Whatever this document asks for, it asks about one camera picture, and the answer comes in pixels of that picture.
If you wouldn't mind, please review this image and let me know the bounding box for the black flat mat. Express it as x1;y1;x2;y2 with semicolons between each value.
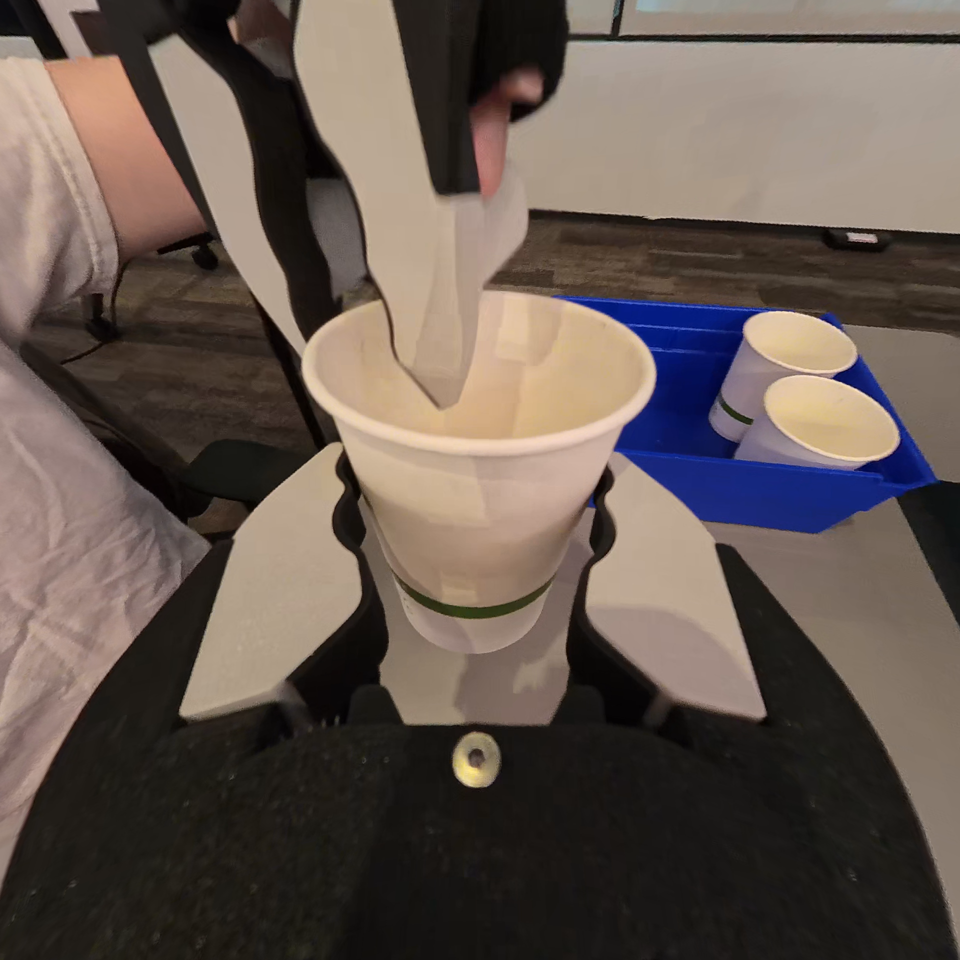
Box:
900;480;960;625

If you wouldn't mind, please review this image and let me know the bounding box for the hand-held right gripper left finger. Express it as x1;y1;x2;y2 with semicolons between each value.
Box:
180;447;388;724

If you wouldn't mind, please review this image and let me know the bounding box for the black chair armrest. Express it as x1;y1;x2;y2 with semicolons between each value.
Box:
186;437;310;505

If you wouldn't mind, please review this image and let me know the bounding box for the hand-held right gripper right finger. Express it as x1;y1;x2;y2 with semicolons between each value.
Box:
567;455;766;724

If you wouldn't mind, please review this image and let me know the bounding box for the blue plastic bin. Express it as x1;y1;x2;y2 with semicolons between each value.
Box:
555;296;940;535

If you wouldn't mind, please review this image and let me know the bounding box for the person's left forearm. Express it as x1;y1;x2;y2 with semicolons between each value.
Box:
45;53;214;268

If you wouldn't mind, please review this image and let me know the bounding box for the black chair base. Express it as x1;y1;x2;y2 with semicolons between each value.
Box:
81;230;220;343

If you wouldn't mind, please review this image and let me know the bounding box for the white paper cup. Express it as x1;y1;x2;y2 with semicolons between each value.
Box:
302;291;658;655
708;311;861;445
732;374;903;472

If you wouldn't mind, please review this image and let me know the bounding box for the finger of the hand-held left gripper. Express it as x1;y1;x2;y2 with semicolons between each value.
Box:
293;0;531;411
150;36;343;355

